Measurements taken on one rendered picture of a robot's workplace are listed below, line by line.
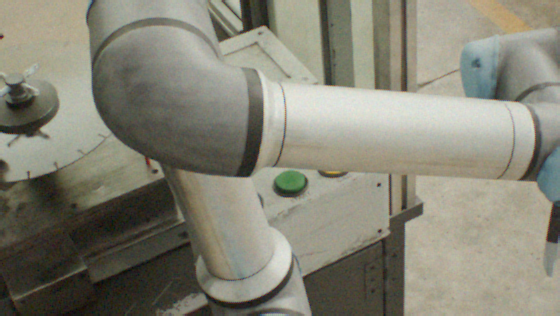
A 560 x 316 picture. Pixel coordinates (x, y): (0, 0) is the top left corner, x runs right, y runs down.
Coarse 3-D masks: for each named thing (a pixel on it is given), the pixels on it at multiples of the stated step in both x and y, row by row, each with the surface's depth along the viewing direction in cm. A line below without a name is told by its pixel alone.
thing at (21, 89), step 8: (0, 72) 149; (32, 72) 149; (8, 80) 146; (16, 80) 146; (24, 80) 147; (8, 88) 146; (16, 88) 146; (24, 88) 146; (32, 88) 145; (0, 96) 145; (16, 96) 147; (24, 96) 148
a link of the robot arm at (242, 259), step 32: (96, 0) 93; (128, 0) 90; (160, 0) 89; (192, 0) 92; (96, 32) 90; (192, 32) 87; (192, 192) 105; (224, 192) 106; (256, 192) 112; (192, 224) 110; (224, 224) 109; (256, 224) 112; (224, 256) 112; (256, 256) 114; (288, 256) 118; (224, 288) 116; (256, 288) 115; (288, 288) 118
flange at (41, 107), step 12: (36, 84) 152; (48, 84) 152; (36, 96) 150; (48, 96) 150; (0, 108) 149; (12, 108) 148; (24, 108) 148; (36, 108) 148; (48, 108) 148; (0, 120) 147; (12, 120) 146; (24, 120) 146; (36, 120) 146
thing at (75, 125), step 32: (0, 64) 159; (32, 64) 158; (64, 64) 157; (64, 96) 151; (32, 128) 146; (64, 128) 146; (96, 128) 145; (0, 160) 142; (32, 160) 141; (64, 160) 140
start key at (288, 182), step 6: (282, 174) 141; (288, 174) 141; (294, 174) 141; (300, 174) 141; (276, 180) 140; (282, 180) 140; (288, 180) 140; (294, 180) 140; (300, 180) 140; (276, 186) 140; (282, 186) 139; (288, 186) 139; (294, 186) 139; (300, 186) 139; (282, 192) 139; (288, 192) 139; (294, 192) 139
